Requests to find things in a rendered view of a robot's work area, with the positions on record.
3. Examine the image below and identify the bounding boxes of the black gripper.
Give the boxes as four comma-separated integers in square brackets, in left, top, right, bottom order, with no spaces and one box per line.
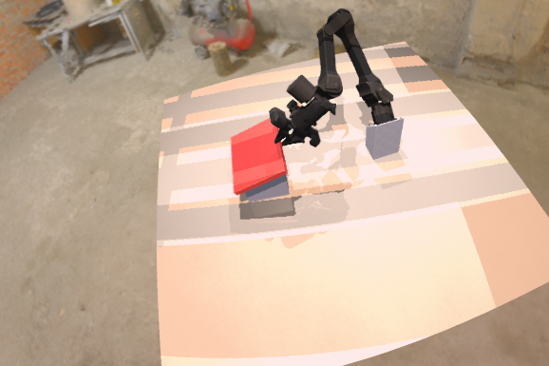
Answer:
[269,106,320,147]

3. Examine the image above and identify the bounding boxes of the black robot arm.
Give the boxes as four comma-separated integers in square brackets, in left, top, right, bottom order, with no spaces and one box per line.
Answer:
[287,9,397,125]

